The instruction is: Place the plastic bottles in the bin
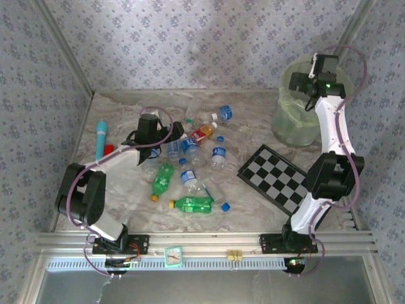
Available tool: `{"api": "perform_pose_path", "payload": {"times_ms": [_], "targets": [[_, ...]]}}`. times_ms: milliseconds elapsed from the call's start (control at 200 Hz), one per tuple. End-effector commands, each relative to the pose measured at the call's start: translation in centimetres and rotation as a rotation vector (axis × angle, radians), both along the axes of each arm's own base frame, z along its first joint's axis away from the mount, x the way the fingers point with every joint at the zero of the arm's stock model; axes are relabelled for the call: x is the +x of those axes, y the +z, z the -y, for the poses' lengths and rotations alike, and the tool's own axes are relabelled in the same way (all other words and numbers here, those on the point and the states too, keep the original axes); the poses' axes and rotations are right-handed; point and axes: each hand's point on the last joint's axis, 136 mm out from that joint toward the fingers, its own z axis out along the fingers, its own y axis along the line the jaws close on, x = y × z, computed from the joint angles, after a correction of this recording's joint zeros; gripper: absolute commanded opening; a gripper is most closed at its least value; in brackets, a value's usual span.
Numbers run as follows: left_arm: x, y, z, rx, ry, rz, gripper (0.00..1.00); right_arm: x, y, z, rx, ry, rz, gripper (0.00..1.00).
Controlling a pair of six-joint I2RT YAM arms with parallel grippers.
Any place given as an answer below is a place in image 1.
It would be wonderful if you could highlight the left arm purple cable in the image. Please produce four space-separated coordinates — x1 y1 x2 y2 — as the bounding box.
66 106 174 279

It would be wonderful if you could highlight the black white chessboard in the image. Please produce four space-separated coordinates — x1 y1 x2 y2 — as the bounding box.
237 144 313 217

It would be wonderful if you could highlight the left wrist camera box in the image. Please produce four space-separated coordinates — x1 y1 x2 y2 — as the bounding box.
138 109 159 143

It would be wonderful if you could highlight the slotted grey cable duct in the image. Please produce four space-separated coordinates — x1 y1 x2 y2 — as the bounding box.
46 260 287 272

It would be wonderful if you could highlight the controller circuit board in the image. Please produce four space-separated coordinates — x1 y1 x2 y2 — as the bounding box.
104 256 142 276
283 256 308 276

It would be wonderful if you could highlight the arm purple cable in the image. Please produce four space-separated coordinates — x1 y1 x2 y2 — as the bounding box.
286 44 368 279
66 106 174 279

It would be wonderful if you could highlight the aluminium side rail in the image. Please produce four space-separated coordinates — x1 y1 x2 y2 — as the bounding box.
340 196 363 231

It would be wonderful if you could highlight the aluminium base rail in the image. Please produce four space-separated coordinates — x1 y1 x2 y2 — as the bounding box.
34 231 379 259

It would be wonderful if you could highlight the red orange label bottle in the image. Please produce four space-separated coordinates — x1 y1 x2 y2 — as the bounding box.
190 122 219 143

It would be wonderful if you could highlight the green plastic bin liner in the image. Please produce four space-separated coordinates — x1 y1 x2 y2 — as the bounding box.
272 53 354 145

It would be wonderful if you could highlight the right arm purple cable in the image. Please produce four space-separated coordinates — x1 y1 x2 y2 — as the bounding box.
286 44 368 279

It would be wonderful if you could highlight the small green clock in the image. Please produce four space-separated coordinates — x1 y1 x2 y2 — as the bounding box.
163 246 184 269

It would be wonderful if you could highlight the blue label bottle white cap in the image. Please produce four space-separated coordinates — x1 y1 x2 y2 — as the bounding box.
210 104 235 123
179 133 208 167

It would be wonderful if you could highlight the aluminium frame post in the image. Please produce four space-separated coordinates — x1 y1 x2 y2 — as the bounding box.
31 0 96 98
335 0 378 61

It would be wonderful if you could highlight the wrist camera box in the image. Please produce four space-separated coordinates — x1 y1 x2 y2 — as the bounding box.
311 53 340 79
138 109 159 143

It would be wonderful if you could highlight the green bottle yellow cap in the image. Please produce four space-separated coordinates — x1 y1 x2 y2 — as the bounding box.
168 196 215 215

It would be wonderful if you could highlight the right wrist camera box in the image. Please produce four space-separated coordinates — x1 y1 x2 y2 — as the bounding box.
311 53 340 79

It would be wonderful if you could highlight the teal cylindrical device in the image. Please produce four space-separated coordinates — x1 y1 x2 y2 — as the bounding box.
96 120 108 161

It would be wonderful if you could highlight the wire mesh waste bin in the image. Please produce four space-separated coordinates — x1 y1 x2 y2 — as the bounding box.
271 53 354 147

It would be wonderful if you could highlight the clear bottle blue cap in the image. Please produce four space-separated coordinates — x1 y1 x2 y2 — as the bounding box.
201 179 232 212

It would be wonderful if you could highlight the green bottle orange cap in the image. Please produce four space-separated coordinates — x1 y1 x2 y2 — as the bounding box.
149 162 175 203

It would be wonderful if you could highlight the pale blue label bottle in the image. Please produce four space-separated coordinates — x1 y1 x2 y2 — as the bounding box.
166 139 183 159

